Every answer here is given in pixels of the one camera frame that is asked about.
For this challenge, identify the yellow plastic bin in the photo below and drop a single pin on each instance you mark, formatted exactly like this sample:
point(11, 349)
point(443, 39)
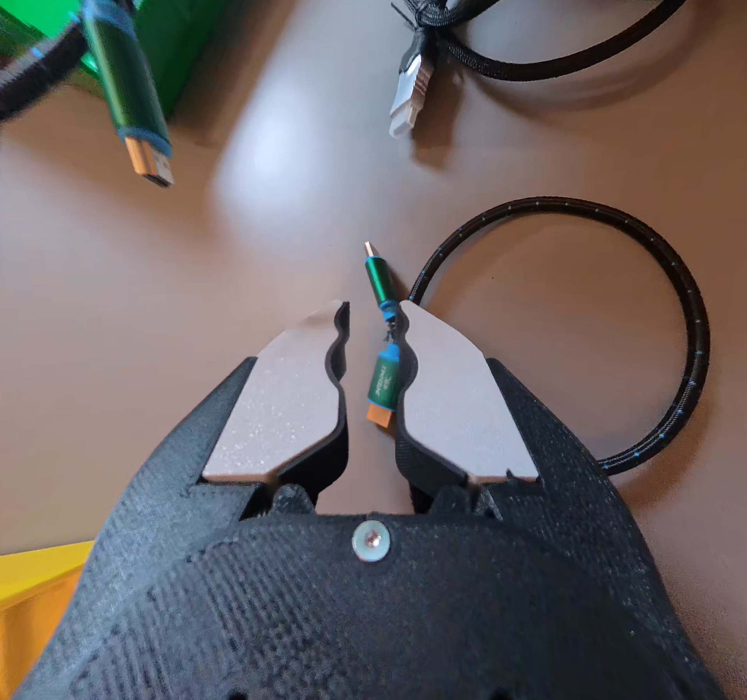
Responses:
point(29, 606)

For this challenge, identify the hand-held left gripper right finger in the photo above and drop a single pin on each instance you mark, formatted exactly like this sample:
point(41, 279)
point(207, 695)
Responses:
point(467, 408)

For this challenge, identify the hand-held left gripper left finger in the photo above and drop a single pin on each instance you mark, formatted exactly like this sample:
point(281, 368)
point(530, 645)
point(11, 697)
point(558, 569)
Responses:
point(280, 414)

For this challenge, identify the green plastic bin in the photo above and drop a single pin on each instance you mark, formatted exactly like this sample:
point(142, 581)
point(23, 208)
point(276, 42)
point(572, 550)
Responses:
point(192, 11)

